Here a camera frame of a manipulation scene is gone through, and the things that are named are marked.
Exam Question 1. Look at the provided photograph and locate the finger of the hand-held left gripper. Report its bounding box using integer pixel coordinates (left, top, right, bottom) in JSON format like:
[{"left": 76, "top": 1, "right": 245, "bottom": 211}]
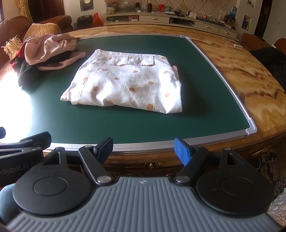
[
  {"left": 0, "top": 147, "right": 43, "bottom": 161},
  {"left": 0, "top": 131, "right": 52, "bottom": 150}
]

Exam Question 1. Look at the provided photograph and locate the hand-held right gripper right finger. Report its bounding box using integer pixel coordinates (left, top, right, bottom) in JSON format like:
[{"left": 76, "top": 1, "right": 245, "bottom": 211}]
[{"left": 174, "top": 137, "right": 246, "bottom": 185}]

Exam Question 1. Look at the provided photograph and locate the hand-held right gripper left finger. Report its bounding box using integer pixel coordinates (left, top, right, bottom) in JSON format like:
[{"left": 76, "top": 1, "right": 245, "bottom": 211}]
[{"left": 42, "top": 137, "right": 114, "bottom": 186}]

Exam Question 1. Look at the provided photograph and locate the white orange-dotted shirt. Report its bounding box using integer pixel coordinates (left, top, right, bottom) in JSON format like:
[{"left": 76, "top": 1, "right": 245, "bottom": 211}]
[{"left": 60, "top": 49, "right": 183, "bottom": 114}]

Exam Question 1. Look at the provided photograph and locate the person's leg in jeans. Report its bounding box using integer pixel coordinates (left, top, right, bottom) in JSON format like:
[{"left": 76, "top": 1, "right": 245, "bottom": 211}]
[{"left": 0, "top": 184, "right": 20, "bottom": 223}]

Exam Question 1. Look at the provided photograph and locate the dark patterned rug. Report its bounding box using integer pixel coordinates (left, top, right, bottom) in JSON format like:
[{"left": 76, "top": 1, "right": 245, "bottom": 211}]
[{"left": 252, "top": 145, "right": 286, "bottom": 197}]

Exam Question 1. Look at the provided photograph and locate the red garment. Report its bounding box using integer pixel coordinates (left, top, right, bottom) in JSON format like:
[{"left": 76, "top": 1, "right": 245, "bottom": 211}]
[{"left": 10, "top": 43, "right": 27, "bottom": 66}]

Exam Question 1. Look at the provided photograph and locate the pink garment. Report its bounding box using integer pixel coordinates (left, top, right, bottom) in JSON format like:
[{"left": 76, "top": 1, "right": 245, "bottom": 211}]
[{"left": 24, "top": 33, "right": 86, "bottom": 71}]

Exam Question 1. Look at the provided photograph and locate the beige fringed cloth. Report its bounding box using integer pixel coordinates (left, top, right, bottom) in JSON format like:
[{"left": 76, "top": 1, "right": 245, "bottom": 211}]
[{"left": 1, "top": 36, "right": 24, "bottom": 63}]

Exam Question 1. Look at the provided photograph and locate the marble-top wooden table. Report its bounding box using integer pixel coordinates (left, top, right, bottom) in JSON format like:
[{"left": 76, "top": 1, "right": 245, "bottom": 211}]
[{"left": 42, "top": 24, "right": 286, "bottom": 185}]

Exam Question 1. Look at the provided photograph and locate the beige quilted cushion cover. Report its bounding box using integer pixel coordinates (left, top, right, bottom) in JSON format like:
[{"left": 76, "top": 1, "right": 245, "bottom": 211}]
[{"left": 23, "top": 23, "right": 62, "bottom": 43}]

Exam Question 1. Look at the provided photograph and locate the white quilted blanket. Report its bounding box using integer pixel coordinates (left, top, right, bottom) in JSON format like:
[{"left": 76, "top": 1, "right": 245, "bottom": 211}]
[{"left": 267, "top": 190, "right": 286, "bottom": 216}]

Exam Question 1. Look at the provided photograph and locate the brown leather sofa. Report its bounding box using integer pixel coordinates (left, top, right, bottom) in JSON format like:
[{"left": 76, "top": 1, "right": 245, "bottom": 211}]
[
  {"left": 0, "top": 16, "right": 30, "bottom": 69},
  {"left": 241, "top": 32, "right": 286, "bottom": 58}
]

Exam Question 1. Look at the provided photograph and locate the brown leather armchair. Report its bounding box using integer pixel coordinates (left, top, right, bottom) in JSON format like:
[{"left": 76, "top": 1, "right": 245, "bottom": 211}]
[{"left": 39, "top": 14, "right": 74, "bottom": 33}]

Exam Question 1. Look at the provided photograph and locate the black mesh basket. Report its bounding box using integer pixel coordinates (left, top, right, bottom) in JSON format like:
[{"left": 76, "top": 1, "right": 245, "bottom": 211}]
[{"left": 76, "top": 14, "right": 93, "bottom": 29}]

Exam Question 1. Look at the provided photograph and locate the orange plastic bag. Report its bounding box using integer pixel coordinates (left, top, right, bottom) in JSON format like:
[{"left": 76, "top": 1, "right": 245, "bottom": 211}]
[{"left": 92, "top": 12, "right": 103, "bottom": 27}]

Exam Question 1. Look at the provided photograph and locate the beige curtain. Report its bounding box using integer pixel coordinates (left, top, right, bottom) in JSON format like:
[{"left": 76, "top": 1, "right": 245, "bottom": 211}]
[{"left": 16, "top": 0, "right": 30, "bottom": 21}]

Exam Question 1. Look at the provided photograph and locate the white television cabinet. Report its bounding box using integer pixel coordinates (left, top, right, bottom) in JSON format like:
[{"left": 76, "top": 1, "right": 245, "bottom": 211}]
[{"left": 104, "top": 9, "right": 238, "bottom": 39}]

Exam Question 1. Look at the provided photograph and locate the small framed picture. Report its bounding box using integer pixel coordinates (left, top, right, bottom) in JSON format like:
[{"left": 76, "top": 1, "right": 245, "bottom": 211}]
[{"left": 242, "top": 15, "right": 252, "bottom": 30}]

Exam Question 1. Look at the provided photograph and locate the dark wooden door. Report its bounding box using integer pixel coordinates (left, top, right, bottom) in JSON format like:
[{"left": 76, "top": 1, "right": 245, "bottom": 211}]
[{"left": 253, "top": 0, "right": 272, "bottom": 45}]

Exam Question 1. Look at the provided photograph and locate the wall poster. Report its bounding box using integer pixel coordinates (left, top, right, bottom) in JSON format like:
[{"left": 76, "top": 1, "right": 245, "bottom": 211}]
[{"left": 80, "top": 0, "right": 94, "bottom": 11}]

